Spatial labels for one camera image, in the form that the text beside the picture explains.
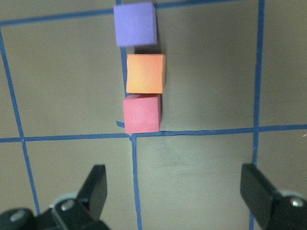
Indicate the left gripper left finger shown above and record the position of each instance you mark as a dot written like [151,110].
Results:
[93,192]

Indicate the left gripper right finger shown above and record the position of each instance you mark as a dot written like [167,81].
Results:
[272,208]

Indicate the orange foam cube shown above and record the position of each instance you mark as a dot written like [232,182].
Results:
[145,73]

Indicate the red foam cube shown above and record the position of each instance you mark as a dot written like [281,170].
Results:
[142,113]

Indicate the purple foam cube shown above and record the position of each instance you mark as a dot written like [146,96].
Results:
[135,24]

